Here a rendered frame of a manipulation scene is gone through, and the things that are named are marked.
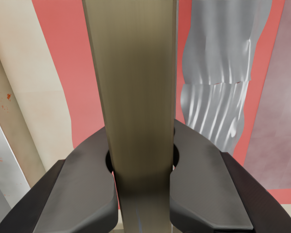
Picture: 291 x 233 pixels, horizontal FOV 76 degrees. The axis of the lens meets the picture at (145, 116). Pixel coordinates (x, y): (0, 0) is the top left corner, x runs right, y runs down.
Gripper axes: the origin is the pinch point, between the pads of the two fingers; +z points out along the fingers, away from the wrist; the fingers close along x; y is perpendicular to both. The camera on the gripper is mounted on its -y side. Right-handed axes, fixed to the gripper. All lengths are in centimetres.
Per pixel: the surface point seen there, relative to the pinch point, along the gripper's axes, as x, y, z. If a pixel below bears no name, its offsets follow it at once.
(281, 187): 19.4, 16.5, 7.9
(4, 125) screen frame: -14.2, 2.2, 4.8
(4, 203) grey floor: -136, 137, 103
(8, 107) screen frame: -14.2, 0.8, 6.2
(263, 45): 12.0, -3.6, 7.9
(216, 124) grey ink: 8.2, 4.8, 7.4
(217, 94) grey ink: 7.8, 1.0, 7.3
